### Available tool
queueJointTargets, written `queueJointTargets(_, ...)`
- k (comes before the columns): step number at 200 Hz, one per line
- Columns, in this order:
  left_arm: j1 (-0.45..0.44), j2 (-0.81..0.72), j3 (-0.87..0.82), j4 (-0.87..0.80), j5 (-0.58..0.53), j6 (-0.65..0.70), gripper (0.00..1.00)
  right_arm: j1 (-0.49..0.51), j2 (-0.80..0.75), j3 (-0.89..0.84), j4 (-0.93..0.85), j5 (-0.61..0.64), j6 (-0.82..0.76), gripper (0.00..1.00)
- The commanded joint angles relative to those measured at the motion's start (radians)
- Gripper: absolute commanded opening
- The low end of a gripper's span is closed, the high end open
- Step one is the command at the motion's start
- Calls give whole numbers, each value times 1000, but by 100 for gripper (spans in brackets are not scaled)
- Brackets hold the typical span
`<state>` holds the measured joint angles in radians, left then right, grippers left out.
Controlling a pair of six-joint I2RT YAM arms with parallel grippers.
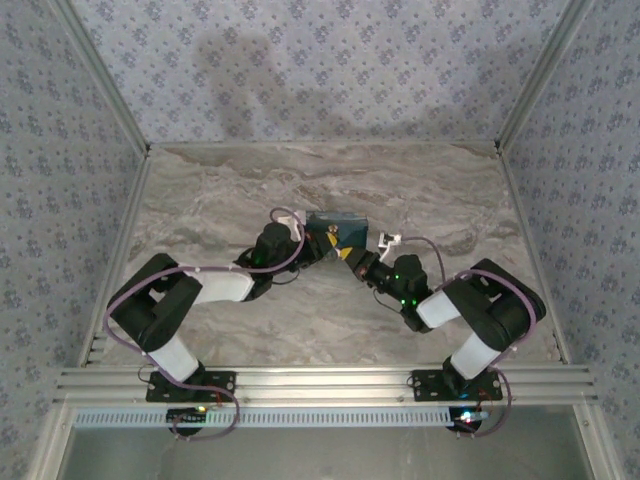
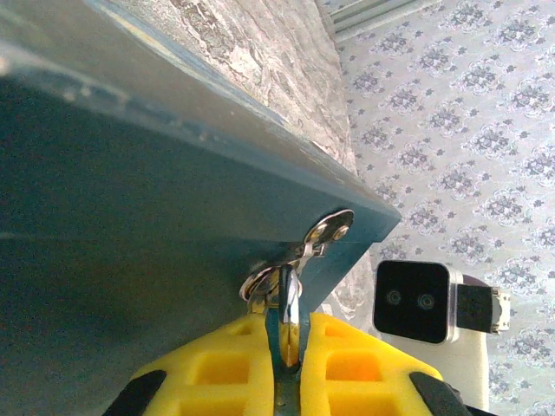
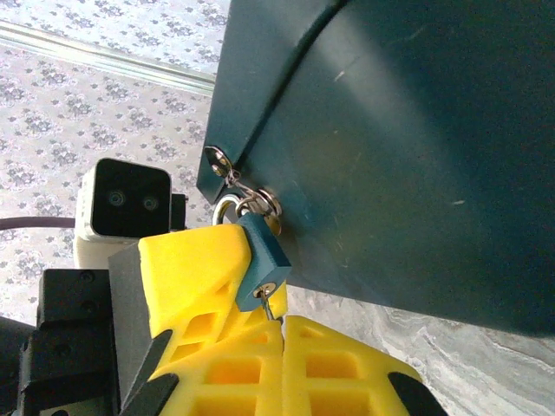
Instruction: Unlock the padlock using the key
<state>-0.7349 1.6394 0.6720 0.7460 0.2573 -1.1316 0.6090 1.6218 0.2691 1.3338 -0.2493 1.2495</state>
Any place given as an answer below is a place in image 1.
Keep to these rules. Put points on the blue painted tin box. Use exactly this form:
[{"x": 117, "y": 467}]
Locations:
[{"x": 350, "y": 227}]

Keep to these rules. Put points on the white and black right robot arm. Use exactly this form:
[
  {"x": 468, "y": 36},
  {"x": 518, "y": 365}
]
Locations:
[{"x": 492, "y": 310}]

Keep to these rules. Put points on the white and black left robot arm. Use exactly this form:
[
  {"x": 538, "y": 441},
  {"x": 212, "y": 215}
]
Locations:
[{"x": 172, "y": 305}]

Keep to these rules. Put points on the black controller board with lights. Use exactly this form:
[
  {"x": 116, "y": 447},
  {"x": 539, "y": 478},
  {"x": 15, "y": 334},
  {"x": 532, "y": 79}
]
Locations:
[
  {"x": 186, "y": 416},
  {"x": 467, "y": 417}
]

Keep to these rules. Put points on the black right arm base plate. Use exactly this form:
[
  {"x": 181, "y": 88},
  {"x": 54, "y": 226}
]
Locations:
[{"x": 427, "y": 385}]

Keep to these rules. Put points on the aluminium mounting rail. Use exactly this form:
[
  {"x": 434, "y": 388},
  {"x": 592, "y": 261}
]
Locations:
[{"x": 320, "y": 382}]

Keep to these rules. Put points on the aluminium table side rail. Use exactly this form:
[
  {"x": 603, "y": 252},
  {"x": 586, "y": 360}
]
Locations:
[
  {"x": 537, "y": 225},
  {"x": 120, "y": 245}
]

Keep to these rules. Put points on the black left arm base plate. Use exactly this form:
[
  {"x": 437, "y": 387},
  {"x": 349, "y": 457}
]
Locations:
[{"x": 222, "y": 382}]

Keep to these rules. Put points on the aluminium frame post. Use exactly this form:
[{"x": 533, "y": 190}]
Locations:
[
  {"x": 105, "y": 82},
  {"x": 542, "y": 75}
]

